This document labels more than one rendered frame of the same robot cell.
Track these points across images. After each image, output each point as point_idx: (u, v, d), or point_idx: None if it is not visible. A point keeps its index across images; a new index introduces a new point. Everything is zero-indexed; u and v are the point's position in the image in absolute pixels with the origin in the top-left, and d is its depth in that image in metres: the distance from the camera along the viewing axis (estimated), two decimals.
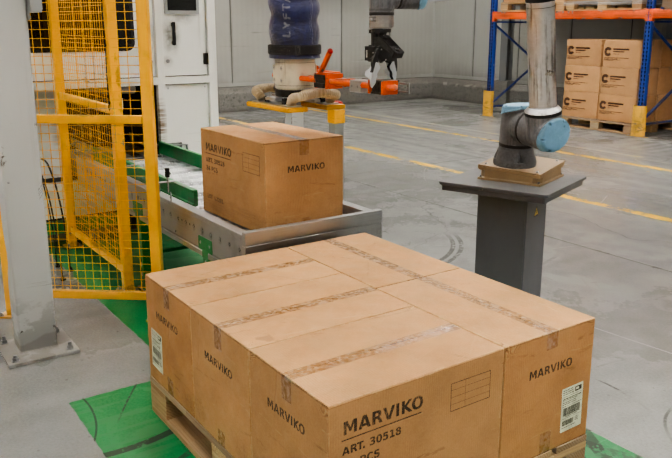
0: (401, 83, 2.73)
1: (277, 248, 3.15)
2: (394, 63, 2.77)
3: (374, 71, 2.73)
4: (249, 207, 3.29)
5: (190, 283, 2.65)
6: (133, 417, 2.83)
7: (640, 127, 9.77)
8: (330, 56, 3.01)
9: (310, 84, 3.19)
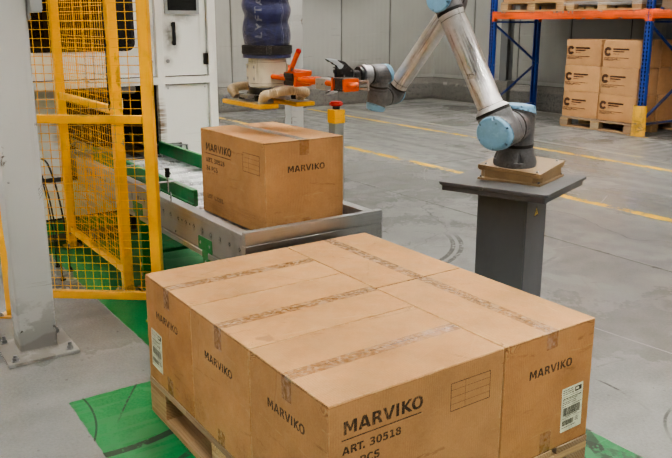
0: (361, 80, 2.91)
1: (277, 248, 3.15)
2: None
3: (338, 62, 3.30)
4: (249, 207, 3.29)
5: (190, 283, 2.65)
6: (133, 417, 2.83)
7: (640, 127, 9.77)
8: (298, 55, 3.20)
9: (281, 82, 3.38)
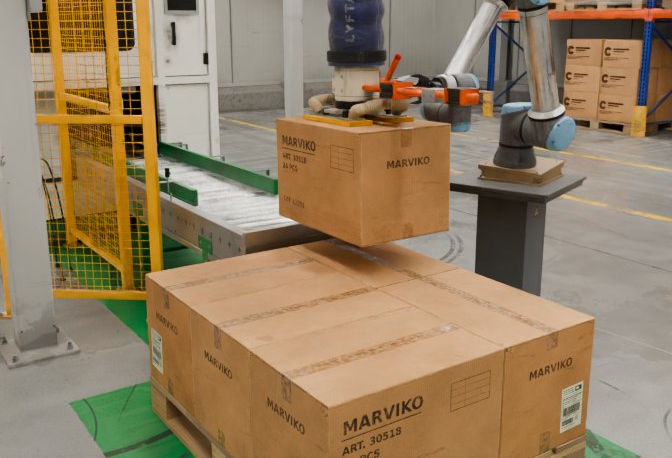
0: (483, 91, 2.35)
1: (277, 248, 3.15)
2: (416, 100, 2.71)
3: (411, 78, 2.68)
4: (339, 211, 2.73)
5: (190, 283, 2.65)
6: (133, 417, 2.83)
7: (640, 127, 9.77)
8: (398, 62, 2.66)
9: (374, 94, 2.84)
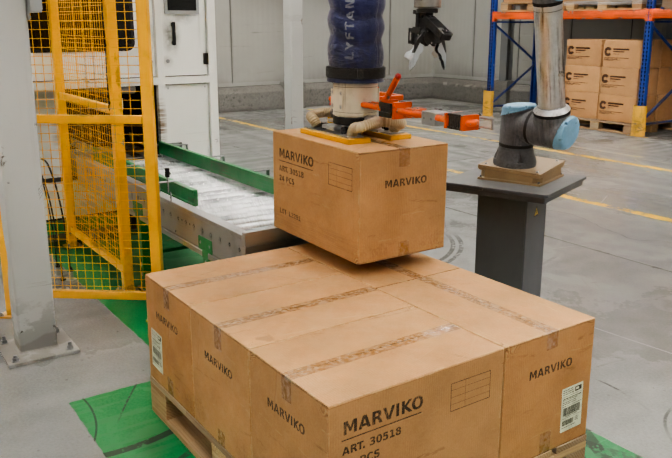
0: (483, 117, 2.38)
1: (277, 248, 3.15)
2: (442, 44, 2.54)
3: (416, 52, 2.49)
4: (336, 228, 2.75)
5: (190, 283, 2.65)
6: (133, 417, 2.83)
7: (640, 127, 9.77)
8: (398, 82, 2.67)
9: (372, 111, 2.85)
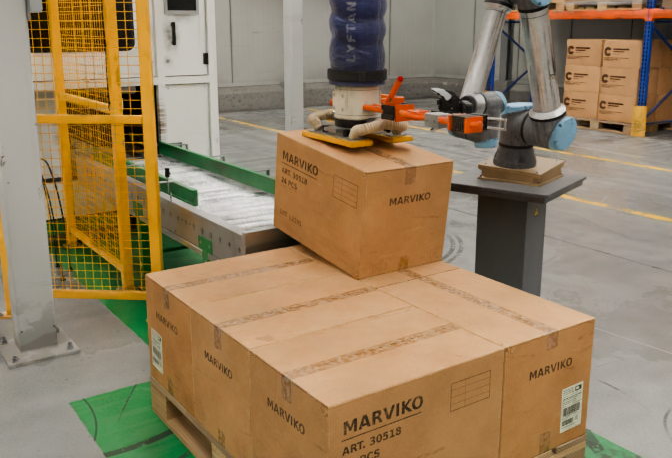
0: (494, 118, 2.40)
1: (277, 248, 3.15)
2: None
3: (445, 92, 2.77)
4: (337, 240, 2.76)
5: (190, 283, 2.65)
6: (133, 417, 2.83)
7: (640, 127, 9.77)
8: (400, 84, 2.67)
9: (374, 113, 2.85)
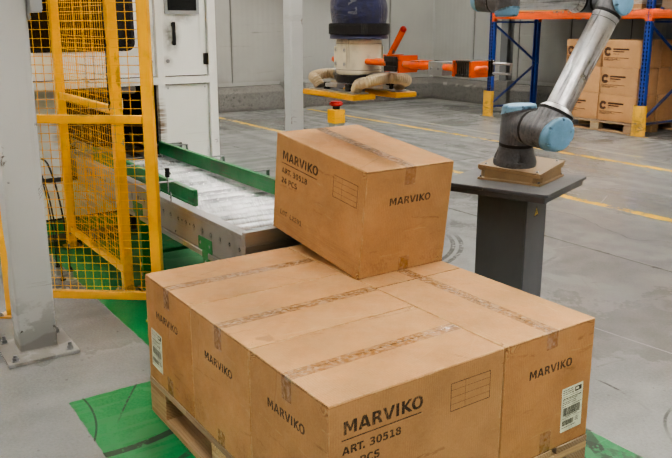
0: (500, 63, 2.35)
1: (277, 248, 3.15)
2: None
3: None
4: (337, 240, 2.76)
5: (190, 283, 2.65)
6: (133, 417, 2.83)
7: (640, 127, 9.77)
8: (403, 35, 2.62)
9: (376, 68, 2.80)
